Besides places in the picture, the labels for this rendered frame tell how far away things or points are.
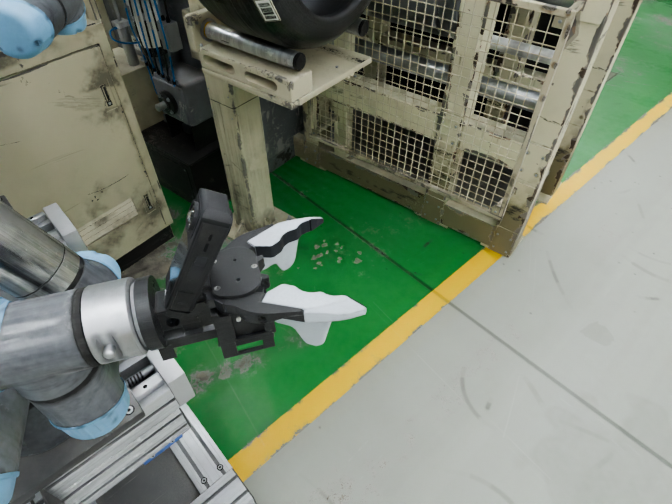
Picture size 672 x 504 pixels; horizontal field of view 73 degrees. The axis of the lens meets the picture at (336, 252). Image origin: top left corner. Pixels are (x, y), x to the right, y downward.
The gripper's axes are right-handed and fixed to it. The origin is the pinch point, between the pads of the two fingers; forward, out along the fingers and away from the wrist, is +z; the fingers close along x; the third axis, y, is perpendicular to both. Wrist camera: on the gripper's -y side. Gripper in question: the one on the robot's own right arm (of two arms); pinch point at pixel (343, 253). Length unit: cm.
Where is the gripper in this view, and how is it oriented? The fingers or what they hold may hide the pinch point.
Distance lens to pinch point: 45.9
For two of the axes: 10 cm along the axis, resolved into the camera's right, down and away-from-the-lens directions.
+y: 0.4, 7.8, 6.3
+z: 9.6, -2.1, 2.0
